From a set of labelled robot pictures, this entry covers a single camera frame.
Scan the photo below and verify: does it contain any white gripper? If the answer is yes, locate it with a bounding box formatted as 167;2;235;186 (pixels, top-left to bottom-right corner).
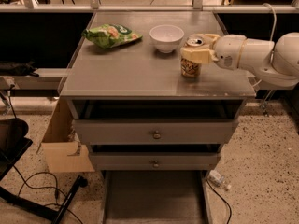
180;34;246;70

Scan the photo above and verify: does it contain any orange soda can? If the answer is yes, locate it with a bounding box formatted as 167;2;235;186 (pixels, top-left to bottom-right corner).
180;35;204;78

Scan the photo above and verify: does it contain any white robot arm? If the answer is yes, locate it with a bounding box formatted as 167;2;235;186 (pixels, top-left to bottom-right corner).
180;32;299;88

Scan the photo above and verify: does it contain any grey drawer cabinet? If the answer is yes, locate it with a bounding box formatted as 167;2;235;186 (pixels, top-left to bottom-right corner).
59;10;257;173

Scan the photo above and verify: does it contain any top grey drawer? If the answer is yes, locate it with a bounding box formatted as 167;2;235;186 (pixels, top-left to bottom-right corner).
73;119;238;145

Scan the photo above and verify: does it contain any middle grey drawer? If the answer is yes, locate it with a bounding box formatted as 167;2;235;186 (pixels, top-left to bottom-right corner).
89;152;221;171

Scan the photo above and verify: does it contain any bottom grey open drawer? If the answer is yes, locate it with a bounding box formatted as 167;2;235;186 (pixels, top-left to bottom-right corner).
99;171;212;224

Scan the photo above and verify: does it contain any white bowl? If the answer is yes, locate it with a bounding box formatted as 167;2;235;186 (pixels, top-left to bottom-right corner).
149;24;184;53

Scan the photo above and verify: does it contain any green chip bag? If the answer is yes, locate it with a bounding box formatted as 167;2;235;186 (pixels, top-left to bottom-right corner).
81;24;142;49

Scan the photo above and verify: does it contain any plastic water bottle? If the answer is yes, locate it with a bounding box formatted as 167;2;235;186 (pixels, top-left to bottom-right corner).
208;170;232;191

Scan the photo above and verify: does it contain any cardboard box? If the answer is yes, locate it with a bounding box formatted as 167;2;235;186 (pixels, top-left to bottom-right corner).
40;99;94;173

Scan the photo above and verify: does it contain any black chair base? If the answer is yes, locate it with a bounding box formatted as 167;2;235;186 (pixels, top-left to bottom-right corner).
0;119;89;224

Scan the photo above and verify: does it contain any white hanging cable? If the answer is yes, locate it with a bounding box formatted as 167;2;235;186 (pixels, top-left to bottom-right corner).
251;3;278;89

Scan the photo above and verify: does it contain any black cable right floor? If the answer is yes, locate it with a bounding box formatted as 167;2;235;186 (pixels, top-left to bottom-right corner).
205;180;233;224

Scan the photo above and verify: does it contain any metal frame rail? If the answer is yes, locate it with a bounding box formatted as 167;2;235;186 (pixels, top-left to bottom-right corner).
0;0;299;15

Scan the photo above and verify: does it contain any black floor cable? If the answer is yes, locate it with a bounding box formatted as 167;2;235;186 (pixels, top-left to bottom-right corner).
0;152;84;224

